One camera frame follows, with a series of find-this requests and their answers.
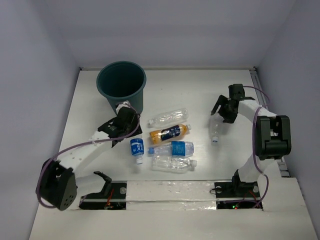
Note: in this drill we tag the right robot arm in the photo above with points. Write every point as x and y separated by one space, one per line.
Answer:
271 138

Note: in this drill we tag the clear bottle front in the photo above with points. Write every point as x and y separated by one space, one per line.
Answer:
173 164

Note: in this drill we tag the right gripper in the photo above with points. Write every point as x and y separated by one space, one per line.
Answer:
222 100

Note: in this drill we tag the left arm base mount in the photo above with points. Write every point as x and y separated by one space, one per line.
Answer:
112 196

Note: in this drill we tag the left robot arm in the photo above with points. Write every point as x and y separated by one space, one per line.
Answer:
56 186

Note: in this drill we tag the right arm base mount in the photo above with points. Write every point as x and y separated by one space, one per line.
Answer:
230 196

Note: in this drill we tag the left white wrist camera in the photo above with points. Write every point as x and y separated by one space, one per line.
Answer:
123 104

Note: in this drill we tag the silver tape strip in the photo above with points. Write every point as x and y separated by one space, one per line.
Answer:
170 195

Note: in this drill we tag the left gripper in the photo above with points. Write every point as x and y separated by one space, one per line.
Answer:
110 128

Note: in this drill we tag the blue label water bottle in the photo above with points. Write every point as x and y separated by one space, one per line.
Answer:
173 148

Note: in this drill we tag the crushed bottle blue label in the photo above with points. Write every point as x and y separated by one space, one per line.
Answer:
137 149

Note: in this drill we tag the clear bottle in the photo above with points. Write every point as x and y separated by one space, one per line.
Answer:
173 164
170 117
215 128

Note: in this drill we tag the aluminium rail right edge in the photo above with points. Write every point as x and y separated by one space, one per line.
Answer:
263 99

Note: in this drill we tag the orange drink bottle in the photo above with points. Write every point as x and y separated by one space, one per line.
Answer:
173 132

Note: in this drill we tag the dark green plastic bin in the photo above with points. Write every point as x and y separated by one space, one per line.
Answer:
122 81

